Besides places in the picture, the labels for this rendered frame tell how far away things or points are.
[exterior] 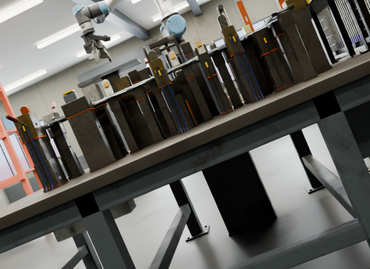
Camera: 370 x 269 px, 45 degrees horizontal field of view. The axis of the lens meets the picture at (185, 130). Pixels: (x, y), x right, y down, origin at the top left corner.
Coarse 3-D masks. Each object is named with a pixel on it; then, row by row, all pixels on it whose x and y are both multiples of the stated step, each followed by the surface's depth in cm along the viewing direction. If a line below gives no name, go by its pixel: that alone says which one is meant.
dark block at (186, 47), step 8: (184, 48) 236; (192, 56) 237; (192, 64) 237; (200, 72) 237; (200, 80) 237; (200, 88) 238; (208, 88) 237; (208, 96) 238; (208, 104) 238; (216, 112) 238
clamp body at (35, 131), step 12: (24, 120) 199; (36, 120) 206; (24, 132) 199; (36, 132) 200; (36, 144) 200; (36, 156) 199; (48, 156) 204; (36, 168) 200; (48, 168) 200; (48, 180) 200; (60, 180) 204
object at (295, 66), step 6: (270, 24) 197; (276, 24) 194; (276, 30) 194; (276, 36) 196; (282, 36) 195; (282, 42) 195; (288, 42) 195; (282, 48) 195; (288, 48) 195; (288, 54) 195; (288, 60) 195; (294, 60) 195; (294, 66) 195; (294, 72) 195; (300, 72) 195; (294, 78) 198; (300, 78) 195
